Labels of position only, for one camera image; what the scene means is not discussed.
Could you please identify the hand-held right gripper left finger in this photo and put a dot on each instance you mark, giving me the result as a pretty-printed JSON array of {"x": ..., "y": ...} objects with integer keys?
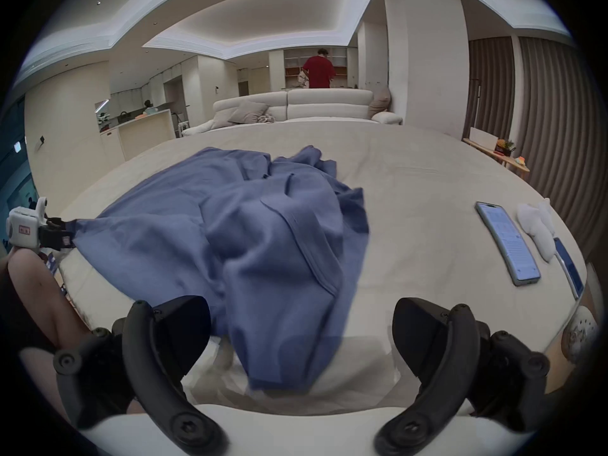
[{"x": 142, "y": 368}]

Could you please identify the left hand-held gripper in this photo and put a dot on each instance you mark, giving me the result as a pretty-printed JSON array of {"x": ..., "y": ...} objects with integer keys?
[{"x": 26, "y": 226}]

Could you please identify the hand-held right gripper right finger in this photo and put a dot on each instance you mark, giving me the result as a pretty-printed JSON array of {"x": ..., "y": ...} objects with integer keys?
[{"x": 451, "y": 373}]

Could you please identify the blue shirt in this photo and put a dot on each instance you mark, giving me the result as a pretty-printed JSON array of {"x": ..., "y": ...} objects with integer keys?
[{"x": 266, "y": 254}]

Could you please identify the person's legs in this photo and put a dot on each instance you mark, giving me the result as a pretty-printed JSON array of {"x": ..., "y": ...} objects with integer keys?
[{"x": 42, "y": 302}]

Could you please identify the white kitchen counter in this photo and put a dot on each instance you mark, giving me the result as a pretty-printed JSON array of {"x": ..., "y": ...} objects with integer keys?
[{"x": 137, "y": 133}]

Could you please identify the round white device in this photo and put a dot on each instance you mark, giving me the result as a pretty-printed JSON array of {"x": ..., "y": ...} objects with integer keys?
[{"x": 579, "y": 333}]

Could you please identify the large smartphone with lit screen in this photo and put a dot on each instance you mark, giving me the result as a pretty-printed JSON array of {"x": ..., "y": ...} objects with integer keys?
[{"x": 508, "y": 242}]

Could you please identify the slim smartphone with blue screen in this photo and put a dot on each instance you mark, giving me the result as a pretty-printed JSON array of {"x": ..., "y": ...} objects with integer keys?
[{"x": 569, "y": 269}]

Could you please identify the small white cloth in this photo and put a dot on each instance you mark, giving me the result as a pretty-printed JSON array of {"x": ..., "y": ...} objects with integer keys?
[{"x": 534, "y": 226}]

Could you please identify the bed with beige sheet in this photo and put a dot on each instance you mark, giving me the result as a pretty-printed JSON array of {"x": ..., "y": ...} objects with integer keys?
[{"x": 427, "y": 183}]

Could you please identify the taupe cushion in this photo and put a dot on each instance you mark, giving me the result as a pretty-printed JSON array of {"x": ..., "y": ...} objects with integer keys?
[{"x": 248, "y": 112}]

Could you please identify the wooden side table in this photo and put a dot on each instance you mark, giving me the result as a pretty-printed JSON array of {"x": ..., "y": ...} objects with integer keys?
[{"x": 498, "y": 152}]

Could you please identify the beige cushion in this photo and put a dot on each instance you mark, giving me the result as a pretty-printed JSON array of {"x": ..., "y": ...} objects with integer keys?
[{"x": 380, "y": 103}]

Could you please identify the cream sofa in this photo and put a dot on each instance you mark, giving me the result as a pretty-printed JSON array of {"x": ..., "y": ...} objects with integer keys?
[{"x": 323, "y": 105}]

